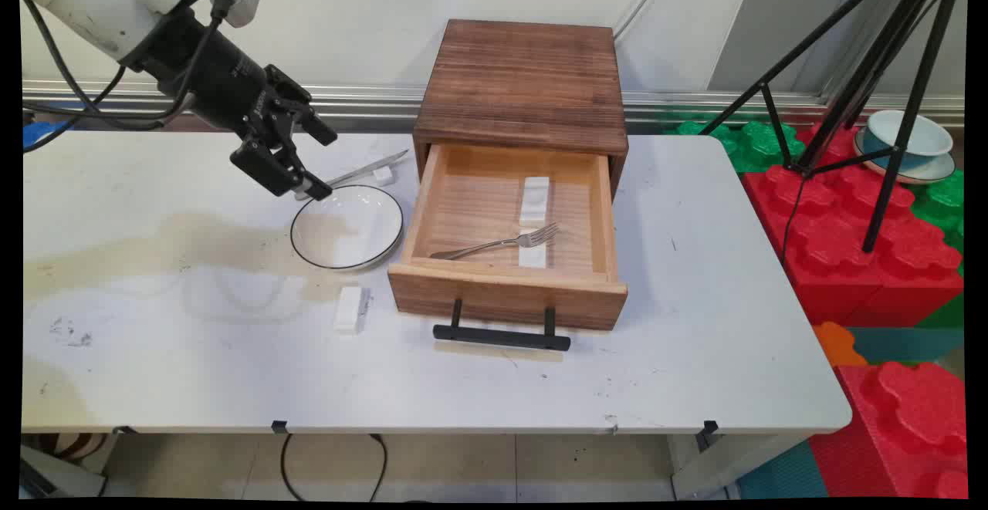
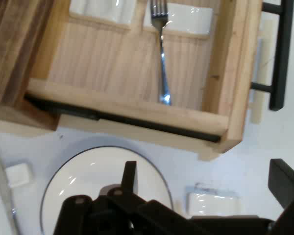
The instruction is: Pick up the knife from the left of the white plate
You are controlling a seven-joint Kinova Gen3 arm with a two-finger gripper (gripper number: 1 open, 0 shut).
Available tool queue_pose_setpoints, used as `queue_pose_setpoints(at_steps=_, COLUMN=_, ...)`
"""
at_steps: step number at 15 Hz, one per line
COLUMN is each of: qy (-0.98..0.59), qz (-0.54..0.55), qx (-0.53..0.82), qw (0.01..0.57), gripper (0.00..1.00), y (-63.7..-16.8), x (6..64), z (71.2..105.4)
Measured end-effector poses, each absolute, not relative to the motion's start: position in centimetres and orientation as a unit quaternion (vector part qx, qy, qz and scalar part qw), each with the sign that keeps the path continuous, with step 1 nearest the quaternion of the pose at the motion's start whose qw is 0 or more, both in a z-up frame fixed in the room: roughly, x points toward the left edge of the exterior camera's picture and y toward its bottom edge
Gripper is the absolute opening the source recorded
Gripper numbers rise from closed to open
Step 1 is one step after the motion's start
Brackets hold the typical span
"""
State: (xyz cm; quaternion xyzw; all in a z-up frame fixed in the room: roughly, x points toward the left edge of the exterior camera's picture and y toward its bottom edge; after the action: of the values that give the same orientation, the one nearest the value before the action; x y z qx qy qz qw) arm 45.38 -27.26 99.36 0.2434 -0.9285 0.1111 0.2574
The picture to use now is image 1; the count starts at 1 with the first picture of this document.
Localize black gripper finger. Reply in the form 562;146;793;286
230;120;334;201
266;65;338;147

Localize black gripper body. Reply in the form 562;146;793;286
123;15;272;137

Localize silver table knife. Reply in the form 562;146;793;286
295;150;410;201

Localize white plate black rim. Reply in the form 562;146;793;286
290;184;404;272

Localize dark wooden drawer cabinet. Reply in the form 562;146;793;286
413;19;630;201

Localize silver fork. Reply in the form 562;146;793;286
429;222;560;261

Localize light wooden drawer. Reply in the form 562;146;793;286
387;144;628;332

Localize green foam block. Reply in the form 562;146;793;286
664;120;807;174
911;171;966;264

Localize white table leg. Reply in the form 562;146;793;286
668;433;804;499

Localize large red foam block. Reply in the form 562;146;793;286
741;120;964;328

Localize orange foam piece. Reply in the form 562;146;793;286
812;321;869;368

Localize pale blue ceramic bowl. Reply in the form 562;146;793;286
862;110;954;171

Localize light blue bowl on saucer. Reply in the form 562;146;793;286
853;128;956;185

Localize teal foam mat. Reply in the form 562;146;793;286
849;327;966;364

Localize metal wall rail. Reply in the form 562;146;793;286
22;80;966;131

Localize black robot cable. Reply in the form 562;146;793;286
22;0;226;154

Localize black drawer handle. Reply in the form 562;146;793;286
432;298;572;352

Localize black floor cable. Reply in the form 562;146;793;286
279;433;388;503

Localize black camera tripod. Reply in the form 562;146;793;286
699;0;967;254

